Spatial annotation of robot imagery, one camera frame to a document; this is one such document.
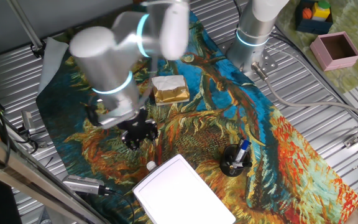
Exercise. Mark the grey tripod pole with clamp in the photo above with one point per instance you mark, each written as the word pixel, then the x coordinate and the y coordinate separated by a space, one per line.
pixel 23 21

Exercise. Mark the pink open box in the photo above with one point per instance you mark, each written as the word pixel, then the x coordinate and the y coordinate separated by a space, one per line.
pixel 325 54

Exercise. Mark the grey cabinet with white lid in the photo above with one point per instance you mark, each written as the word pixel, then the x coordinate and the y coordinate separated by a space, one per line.
pixel 182 193

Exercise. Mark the gold and white tissue pack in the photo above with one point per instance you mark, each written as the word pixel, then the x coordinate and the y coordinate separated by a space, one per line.
pixel 169 90

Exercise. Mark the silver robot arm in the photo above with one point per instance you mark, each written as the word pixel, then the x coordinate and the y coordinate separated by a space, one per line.
pixel 104 62

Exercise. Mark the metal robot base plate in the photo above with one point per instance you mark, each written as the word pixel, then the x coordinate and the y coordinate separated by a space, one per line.
pixel 269 62

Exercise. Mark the black pen holder cup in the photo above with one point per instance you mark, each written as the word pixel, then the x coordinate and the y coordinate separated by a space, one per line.
pixel 227 165

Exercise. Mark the green round toy block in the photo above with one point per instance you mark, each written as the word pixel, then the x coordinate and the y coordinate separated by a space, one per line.
pixel 324 4

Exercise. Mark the dark blue toy box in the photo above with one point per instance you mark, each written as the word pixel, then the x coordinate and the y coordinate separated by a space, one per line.
pixel 309 27

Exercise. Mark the yellow toy block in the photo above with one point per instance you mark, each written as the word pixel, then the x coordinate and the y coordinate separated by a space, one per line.
pixel 320 14

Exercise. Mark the orange toy ball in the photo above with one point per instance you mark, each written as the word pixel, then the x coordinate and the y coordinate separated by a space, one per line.
pixel 307 13

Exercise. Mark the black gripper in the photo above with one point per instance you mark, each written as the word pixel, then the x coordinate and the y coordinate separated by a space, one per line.
pixel 138 130

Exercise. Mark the black pen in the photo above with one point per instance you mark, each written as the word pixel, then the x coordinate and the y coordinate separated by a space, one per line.
pixel 246 163

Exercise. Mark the large aluminium frame beam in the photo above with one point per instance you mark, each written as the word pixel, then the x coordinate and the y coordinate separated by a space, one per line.
pixel 11 155

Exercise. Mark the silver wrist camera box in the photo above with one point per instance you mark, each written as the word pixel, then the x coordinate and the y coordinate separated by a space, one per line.
pixel 113 119

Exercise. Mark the grey clamp device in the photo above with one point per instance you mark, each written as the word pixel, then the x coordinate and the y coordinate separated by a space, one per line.
pixel 28 121

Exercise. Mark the blue capped white marker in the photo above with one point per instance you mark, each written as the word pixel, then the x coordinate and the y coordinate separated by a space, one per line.
pixel 243 147

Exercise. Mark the green patterned mat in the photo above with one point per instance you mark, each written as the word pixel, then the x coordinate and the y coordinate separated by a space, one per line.
pixel 353 81

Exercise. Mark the sunflower painting cloth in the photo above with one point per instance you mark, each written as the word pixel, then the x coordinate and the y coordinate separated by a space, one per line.
pixel 197 124

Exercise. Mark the silver finned camera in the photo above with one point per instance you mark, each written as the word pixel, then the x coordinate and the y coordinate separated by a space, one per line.
pixel 82 184

